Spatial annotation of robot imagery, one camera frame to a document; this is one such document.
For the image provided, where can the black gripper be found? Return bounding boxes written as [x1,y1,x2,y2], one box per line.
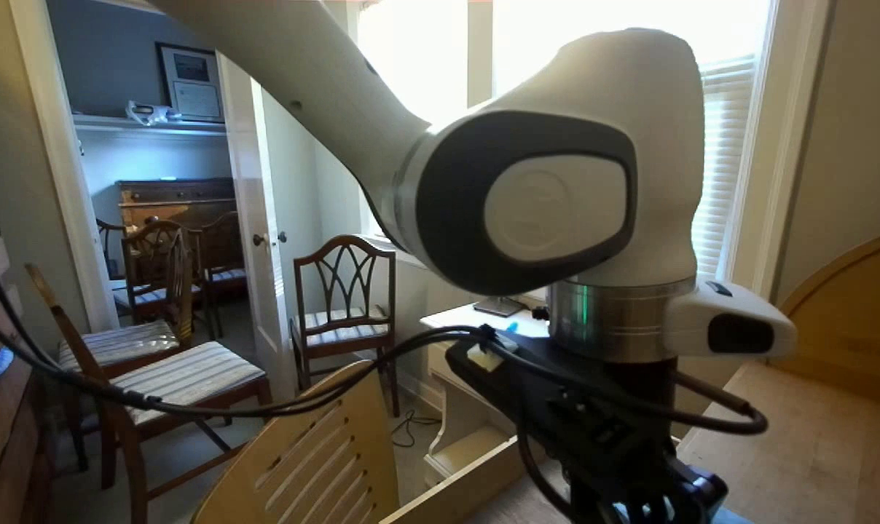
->
[553,357,732,524]

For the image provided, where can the white nightstand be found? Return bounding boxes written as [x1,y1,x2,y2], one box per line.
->
[416,300,553,482]

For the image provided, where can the light wood open drawer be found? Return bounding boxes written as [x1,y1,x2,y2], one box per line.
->
[380,433,530,524]

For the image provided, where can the dark wood dresser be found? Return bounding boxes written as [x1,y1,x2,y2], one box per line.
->
[116,175,243,236]

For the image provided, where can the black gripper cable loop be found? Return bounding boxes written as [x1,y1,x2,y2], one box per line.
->
[496,337,773,436]

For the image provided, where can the light wood roll-top desk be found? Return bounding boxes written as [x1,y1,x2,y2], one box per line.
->
[458,226,880,524]

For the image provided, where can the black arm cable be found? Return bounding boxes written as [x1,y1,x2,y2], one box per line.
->
[0,225,496,422]

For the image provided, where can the dark chair arched back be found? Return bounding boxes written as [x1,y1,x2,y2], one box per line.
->
[289,230,404,417]

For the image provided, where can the white wall shelf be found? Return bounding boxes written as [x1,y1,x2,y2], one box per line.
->
[71,111,231,139]

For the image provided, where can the white object on shelf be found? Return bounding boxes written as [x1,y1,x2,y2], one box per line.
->
[122,96,186,127]

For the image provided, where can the white door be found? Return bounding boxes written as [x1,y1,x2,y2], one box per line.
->
[215,53,302,401]

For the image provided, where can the framed wall picture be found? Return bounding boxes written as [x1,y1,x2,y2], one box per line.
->
[155,41,227,124]

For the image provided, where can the light wooden chair back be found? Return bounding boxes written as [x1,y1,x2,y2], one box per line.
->
[186,357,404,524]

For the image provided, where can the dark chair striped cushion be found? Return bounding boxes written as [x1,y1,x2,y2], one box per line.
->
[23,258,278,520]

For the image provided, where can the white framed window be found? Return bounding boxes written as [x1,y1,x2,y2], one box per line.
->
[346,0,837,294]

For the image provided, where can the white window blinds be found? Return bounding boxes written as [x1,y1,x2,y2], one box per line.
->
[690,56,759,284]

